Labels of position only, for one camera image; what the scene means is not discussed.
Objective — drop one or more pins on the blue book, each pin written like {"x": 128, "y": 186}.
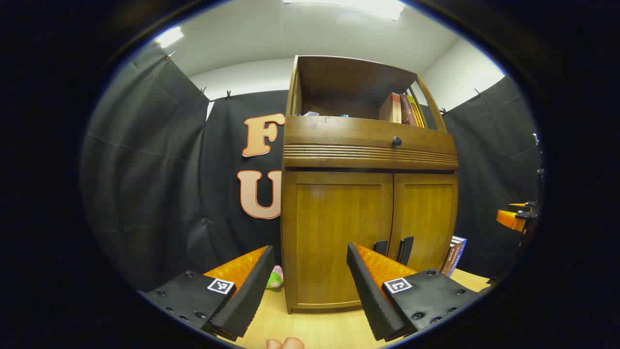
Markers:
{"x": 459, "y": 252}

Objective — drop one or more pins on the black backdrop cloth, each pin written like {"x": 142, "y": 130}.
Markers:
{"x": 160, "y": 169}

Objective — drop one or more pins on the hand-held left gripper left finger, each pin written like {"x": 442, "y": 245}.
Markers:
{"x": 242, "y": 300}

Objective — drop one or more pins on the small white object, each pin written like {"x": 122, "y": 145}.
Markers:
{"x": 310, "y": 114}

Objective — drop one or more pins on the brown book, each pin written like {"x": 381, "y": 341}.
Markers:
{"x": 446, "y": 261}

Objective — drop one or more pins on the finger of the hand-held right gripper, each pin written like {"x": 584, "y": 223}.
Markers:
{"x": 511, "y": 219}

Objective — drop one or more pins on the orange tan book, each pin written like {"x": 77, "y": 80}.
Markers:
{"x": 390, "y": 107}

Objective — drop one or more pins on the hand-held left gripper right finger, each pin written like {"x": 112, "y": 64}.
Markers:
{"x": 370, "y": 300}

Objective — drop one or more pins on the maroon book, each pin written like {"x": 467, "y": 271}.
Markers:
{"x": 408, "y": 111}

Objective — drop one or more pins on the green and pink plush toy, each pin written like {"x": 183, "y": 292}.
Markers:
{"x": 274, "y": 279}

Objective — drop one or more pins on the yellow book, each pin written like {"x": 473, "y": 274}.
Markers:
{"x": 416, "y": 112}

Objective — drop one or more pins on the black round drawer knob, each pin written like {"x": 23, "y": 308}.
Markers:
{"x": 396, "y": 141}

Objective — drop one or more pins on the wooden cabinet door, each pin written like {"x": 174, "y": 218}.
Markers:
{"x": 329, "y": 218}
{"x": 428, "y": 213}

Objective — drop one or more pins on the ceiling light panel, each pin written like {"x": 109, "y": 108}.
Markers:
{"x": 348, "y": 7}
{"x": 168, "y": 37}

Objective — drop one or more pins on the wooden double-door shoe cabinet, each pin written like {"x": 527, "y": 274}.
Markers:
{"x": 358, "y": 133}

